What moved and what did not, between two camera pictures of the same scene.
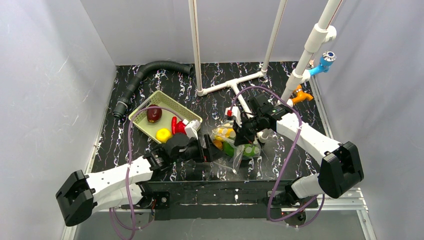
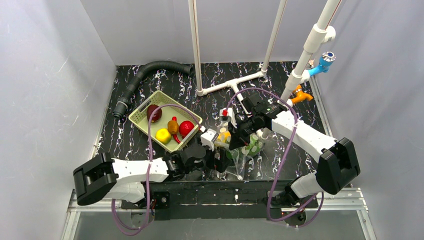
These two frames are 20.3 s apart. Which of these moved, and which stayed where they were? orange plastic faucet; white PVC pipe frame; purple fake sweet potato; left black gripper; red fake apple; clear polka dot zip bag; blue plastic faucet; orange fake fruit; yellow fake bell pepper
Moved: left black gripper; clear polka dot zip bag; orange fake fruit
Stayed: blue plastic faucet; red fake apple; purple fake sweet potato; orange plastic faucet; white PVC pipe frame; yellow fake bell pepper
